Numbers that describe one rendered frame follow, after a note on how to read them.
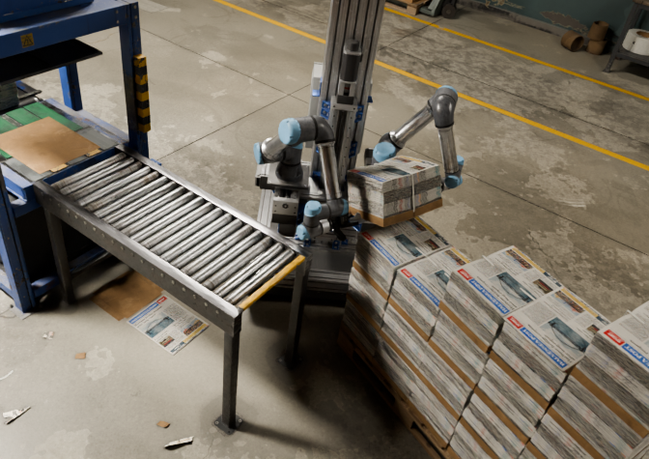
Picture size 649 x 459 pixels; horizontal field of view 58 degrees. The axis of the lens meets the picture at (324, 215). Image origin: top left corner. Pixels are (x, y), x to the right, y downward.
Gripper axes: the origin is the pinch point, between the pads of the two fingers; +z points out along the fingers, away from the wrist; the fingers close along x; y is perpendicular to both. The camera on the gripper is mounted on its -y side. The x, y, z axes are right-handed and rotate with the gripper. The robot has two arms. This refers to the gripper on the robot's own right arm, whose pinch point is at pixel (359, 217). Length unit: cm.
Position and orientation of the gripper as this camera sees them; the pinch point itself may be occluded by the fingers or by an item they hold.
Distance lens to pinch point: 297.4
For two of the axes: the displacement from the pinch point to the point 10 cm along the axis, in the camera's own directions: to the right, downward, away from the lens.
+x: -5.6, -2.4, 7.9
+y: -0.9, -9.3, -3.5
